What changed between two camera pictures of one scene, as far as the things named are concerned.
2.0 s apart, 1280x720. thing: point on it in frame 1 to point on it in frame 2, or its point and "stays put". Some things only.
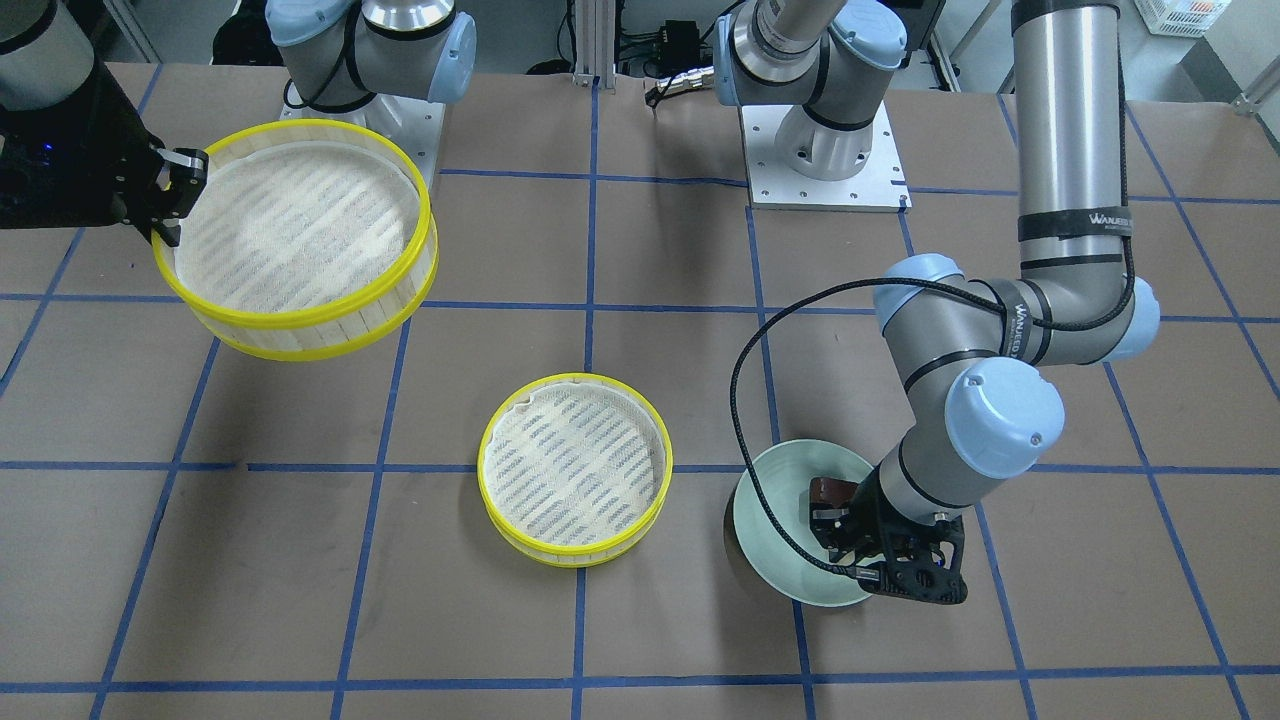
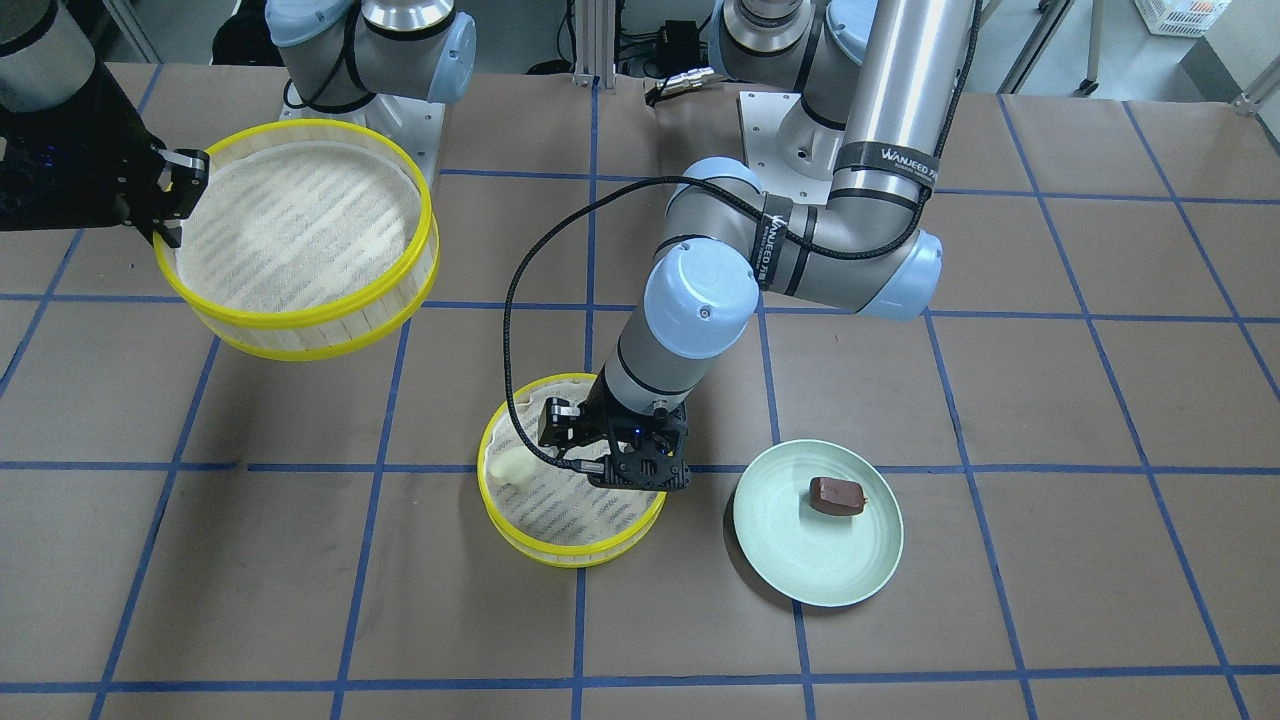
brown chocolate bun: x=829 y=490 stays put
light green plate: x=785 y=470 stays put
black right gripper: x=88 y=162 stays put
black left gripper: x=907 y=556 to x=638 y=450
